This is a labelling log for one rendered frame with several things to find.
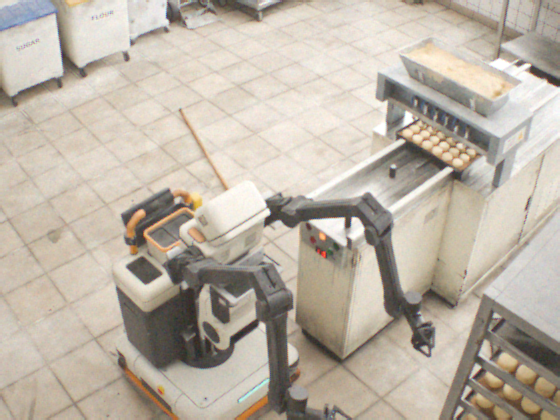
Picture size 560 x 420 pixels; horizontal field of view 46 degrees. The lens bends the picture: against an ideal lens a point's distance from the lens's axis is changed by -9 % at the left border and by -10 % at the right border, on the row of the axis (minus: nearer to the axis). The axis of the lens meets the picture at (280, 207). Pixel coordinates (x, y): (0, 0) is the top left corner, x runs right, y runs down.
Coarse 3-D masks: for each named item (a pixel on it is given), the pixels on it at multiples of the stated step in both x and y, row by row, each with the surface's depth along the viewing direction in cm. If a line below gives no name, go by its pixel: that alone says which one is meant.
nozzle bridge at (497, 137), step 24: (384, 72) 329; (384, 96) 336; (408, 96) 334; (432, 96) 314; (432, 120) 323; (456, 120) 317; (480, 120) 301; (504, 120) 302; (528, 120) 306; (480, 144) 309; (504, 144) 298; (504, 168) 312
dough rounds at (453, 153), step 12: (408, 132) 336; (420, 132) 337; (432, 132) 338; (420, 144) 333; (432, 144) 332; (444, 144) 330; (456, 144) 333; (444, 156) 323; (456, 156) 326; (468, 156) 323
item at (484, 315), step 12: (492, 288) 137; (492, 300) 135; (480, 312) 139; (492, 312) 139; (480, 324) 141; (480, 336) 143; (468, 348) 147; (480, 348) 148; (468, 360) 149; (456, 372) 154; (468, 372) 151; (456, 384) 156; (456, 396) 158; (444, 408) 164; (456, 408) 163
